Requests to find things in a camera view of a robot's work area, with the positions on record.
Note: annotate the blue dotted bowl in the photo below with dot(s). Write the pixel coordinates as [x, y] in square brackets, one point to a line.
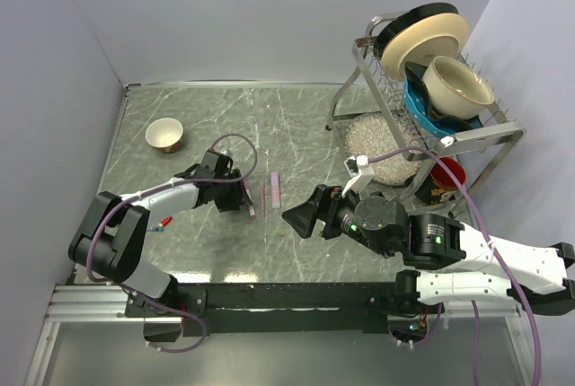
[417, 101]

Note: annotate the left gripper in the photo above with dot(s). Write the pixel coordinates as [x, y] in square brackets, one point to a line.
[238, 195]

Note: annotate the speckled glass plate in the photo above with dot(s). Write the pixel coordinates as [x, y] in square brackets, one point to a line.
[370, 135]

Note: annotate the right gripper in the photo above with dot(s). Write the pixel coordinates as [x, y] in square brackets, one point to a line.
[323, 203]

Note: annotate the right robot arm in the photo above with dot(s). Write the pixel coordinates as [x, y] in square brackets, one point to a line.
[444, 260]

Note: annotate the cream ceramic bowl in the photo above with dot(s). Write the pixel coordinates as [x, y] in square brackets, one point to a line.
[455, 89]

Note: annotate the large cream plate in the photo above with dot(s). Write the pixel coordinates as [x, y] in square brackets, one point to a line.
[441, 35]

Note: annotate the red marker cap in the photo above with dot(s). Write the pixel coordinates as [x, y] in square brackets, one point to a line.
[165, 221]

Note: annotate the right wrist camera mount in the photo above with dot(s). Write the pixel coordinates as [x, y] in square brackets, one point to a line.
[361, 173]

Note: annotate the aluminium frame rail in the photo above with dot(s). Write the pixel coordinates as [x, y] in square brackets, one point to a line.
[87, 304]

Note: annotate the white marker pen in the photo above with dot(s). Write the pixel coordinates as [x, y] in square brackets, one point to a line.
[250, 205]

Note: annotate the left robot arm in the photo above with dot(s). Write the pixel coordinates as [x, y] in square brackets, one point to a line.
[110, 239]

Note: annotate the pink thin pen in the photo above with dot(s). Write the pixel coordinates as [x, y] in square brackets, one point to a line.
[263, 199]

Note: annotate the pink highlighter pen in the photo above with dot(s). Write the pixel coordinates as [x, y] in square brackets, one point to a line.
[275, 190]

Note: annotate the small white bowl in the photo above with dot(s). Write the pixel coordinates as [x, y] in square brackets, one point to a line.
[165, 135]

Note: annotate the black plate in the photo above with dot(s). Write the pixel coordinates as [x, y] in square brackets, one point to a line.
[408, 19]

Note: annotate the metal dish rack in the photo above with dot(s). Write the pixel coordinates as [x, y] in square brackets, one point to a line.
[405, 129]

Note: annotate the black base bar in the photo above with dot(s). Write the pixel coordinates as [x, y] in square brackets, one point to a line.
[200, 310]

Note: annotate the red black mug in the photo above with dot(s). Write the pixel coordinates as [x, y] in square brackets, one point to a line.
[439, 187]

